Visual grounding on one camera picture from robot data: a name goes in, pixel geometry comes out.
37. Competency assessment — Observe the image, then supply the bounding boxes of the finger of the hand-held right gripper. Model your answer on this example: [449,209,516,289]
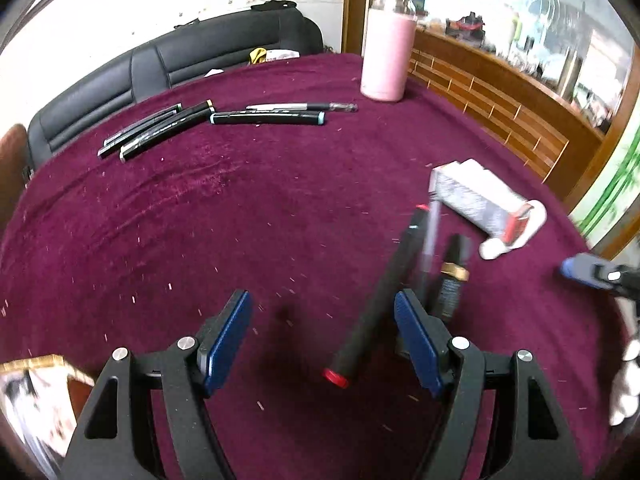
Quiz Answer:
[560,253,640,299]

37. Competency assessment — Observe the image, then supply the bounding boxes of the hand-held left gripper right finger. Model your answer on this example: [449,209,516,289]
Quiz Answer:
[393,289,585,480]

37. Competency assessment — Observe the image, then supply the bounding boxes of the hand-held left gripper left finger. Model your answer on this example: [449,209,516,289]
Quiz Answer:
[59,289,254,480]

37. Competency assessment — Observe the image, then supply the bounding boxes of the black marker red caps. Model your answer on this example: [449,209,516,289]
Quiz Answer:
[322,204,431,389]

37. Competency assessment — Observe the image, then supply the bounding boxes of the person's right hand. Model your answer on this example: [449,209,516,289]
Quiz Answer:
[607,337,640,427]

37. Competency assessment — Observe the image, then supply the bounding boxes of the black tube gold band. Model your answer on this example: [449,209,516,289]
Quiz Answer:
[432,233,474,322]

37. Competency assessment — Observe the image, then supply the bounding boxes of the green bamboo poster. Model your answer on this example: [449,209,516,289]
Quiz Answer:
[570,130,640,253]

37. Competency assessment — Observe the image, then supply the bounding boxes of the clear thin pen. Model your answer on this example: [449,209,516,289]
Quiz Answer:
[417,200,442,302]

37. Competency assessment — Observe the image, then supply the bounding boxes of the white carton red end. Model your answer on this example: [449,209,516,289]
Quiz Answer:
[429,159,532,249]

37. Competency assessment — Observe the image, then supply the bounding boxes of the maroon table cloth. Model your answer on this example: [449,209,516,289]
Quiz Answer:
[0,52,627,480]

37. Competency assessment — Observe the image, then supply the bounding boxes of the wooden cabinet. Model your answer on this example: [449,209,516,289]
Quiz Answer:
[345,0,622,212]

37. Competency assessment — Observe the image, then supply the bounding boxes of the row of windowsill items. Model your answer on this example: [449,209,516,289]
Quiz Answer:
[415,0,617,132]

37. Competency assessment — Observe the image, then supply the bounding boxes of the black marker cream cap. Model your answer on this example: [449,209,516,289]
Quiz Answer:
[119,100,216,164]

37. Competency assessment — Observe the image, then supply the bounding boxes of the black marker teal caps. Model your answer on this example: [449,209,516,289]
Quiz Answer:
[209,111,326,127]

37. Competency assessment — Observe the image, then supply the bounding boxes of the black marker green cap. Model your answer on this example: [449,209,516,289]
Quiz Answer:
[97,104,184,160]

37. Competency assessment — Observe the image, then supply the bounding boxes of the silver black pen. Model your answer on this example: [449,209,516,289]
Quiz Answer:
[244,102,359,114]

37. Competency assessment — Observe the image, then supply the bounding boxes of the brown chair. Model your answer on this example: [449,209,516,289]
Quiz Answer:
[0,124,29,222]

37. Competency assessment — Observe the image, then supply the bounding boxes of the black leather sofa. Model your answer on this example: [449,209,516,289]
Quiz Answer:
[27,2,324,169]

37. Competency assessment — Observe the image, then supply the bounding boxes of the pink bottle clear lid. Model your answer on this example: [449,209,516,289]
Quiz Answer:
[360,0,419,103]

